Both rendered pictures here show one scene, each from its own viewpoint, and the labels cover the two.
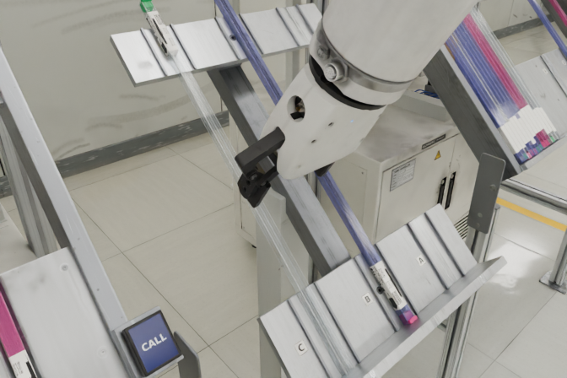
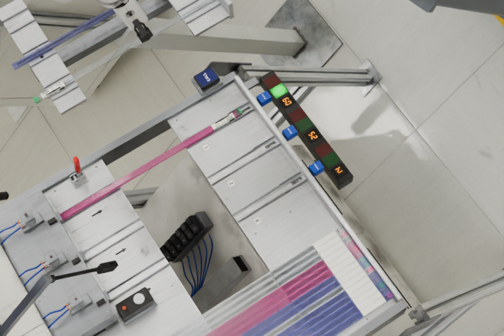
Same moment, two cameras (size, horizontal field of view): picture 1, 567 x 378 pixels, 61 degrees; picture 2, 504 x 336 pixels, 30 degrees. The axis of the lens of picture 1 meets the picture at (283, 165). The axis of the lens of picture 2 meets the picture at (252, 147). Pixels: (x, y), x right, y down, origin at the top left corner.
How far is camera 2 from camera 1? 1.76 m
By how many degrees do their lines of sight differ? 26
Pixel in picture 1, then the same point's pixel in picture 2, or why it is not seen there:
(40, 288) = (186, 127)
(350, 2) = not seen: outside the picture
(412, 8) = not seen: outside the picture
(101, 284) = (183, 103)
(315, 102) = (130, 7)
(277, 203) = (130, 33)
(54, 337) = (205, 118)
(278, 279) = (167, 35)
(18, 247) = (145, 211)
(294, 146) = (140, 15)
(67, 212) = (152, 121)
